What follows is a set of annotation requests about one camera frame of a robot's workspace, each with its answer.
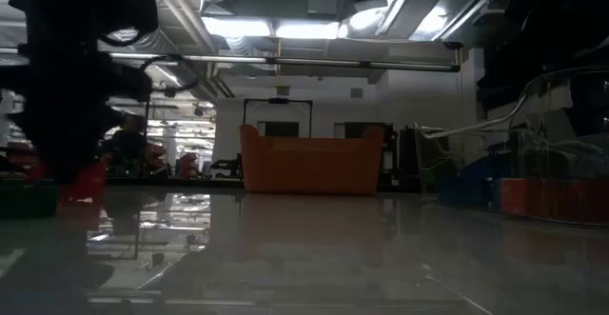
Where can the fluorescent ceiling light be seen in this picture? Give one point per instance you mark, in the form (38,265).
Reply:
(236,27)
(308,30)

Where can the red background object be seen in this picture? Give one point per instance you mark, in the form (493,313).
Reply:
(188,165)
(156,158)

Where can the large shiny metal duct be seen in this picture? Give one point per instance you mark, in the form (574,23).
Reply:
(418,10)

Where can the long ceiling light rail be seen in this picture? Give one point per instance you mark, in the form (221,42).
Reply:
(309,61)

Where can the green cube block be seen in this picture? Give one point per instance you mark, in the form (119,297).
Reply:
(430,178)

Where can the blue studded block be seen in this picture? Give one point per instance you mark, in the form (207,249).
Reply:
(471,184)

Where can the orange plastic bin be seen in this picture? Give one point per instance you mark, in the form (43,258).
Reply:
(311,165)

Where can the red cube block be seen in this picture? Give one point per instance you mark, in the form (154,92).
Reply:
(580,203)
(523,198)

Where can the grey ceiling box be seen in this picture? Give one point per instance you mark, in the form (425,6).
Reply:
(322,1)

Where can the clear plastic bin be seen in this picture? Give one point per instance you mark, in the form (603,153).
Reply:
(547,129)

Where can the black cabinet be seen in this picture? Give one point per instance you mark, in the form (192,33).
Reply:
(404,158)

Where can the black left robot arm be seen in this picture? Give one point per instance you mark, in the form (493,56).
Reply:
(90,5)

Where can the person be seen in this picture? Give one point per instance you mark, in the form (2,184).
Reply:
(128,146)

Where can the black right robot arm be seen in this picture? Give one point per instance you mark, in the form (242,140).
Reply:
(547,20)

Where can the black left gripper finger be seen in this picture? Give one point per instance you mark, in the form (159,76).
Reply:
(85,148)
(50,155)

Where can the black frame stand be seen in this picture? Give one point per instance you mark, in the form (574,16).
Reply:
(278,100)

